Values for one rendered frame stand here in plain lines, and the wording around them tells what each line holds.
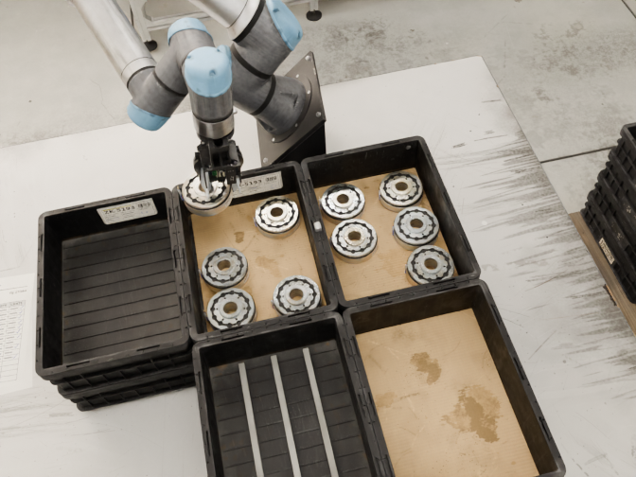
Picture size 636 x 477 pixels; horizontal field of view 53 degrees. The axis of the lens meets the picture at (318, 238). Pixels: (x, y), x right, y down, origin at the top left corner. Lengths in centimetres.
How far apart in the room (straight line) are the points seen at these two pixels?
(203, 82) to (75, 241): 65
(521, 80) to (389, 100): 126
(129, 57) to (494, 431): 99
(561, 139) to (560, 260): 129
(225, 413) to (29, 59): 254
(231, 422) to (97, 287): 45
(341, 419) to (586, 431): 53
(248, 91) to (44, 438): 90
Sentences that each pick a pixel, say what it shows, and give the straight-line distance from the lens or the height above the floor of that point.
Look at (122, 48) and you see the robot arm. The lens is 131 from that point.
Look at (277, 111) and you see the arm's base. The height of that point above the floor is 94.
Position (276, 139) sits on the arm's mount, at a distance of 164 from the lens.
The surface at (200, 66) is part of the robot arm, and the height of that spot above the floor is 136.
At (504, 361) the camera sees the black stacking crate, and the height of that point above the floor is 89.
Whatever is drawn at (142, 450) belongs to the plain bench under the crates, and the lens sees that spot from 148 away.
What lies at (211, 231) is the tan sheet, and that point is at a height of 83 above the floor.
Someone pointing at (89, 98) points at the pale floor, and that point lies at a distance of 320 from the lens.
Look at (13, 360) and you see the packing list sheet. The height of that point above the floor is 70.
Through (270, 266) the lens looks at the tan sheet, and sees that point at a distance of 145.
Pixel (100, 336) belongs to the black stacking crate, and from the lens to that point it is 146.
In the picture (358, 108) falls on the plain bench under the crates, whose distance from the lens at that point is 192.
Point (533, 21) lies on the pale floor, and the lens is 344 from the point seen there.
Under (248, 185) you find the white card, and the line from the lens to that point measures 151.
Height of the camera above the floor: 207
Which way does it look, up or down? 57 degrees down
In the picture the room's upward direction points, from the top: 5 degrees counter-clockwise
